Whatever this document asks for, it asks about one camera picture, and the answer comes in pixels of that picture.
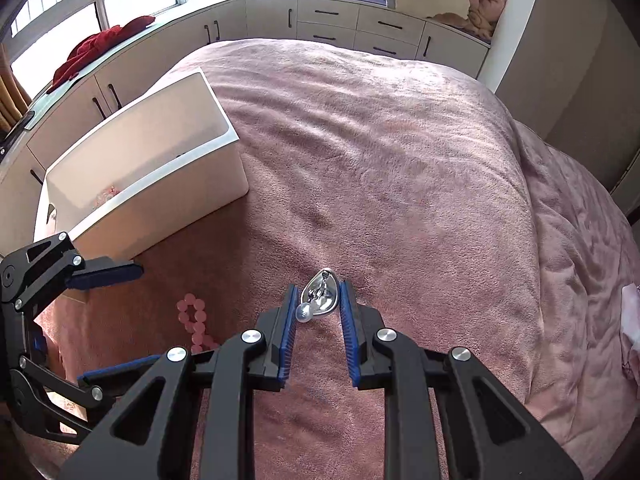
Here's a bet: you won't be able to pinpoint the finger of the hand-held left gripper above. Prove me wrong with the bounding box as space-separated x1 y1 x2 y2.
0 232 144 312
9 354 168 447

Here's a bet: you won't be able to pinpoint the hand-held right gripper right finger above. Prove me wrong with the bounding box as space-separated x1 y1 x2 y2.
339 280 583 480

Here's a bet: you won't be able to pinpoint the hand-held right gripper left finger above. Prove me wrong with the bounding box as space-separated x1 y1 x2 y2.
60 284 300 480

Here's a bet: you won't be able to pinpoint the silver teardrop pendant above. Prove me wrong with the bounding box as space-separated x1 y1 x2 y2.
296 267 343 324

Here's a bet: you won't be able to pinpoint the pink bead bracelet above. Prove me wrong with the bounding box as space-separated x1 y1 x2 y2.
175 292 221 353

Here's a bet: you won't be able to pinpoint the white rectangular storage box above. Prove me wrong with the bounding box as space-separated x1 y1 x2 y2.
34 66 250 261

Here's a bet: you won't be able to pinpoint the black tablet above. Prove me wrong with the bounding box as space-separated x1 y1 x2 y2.
0 109 37 158

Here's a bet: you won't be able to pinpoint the pink fleece blanket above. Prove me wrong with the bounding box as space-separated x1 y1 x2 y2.
0 37 640 480

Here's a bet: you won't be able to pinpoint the brown curtain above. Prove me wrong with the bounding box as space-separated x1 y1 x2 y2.
0 42 32 133

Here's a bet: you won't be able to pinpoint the red cloth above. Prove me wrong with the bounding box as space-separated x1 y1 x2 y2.
47 16 157 93

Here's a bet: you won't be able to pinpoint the white printed cloth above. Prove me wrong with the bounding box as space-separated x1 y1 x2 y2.
619 282 640 378

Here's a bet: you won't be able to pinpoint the white window seat cabinets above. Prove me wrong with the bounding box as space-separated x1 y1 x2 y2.
0 0 493 241

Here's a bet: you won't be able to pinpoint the pink crumpled blanket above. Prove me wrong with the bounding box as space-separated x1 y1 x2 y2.
457 0 510 41

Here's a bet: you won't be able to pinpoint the red bead bracelet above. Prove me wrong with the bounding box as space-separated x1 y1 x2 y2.
92 185 122 209

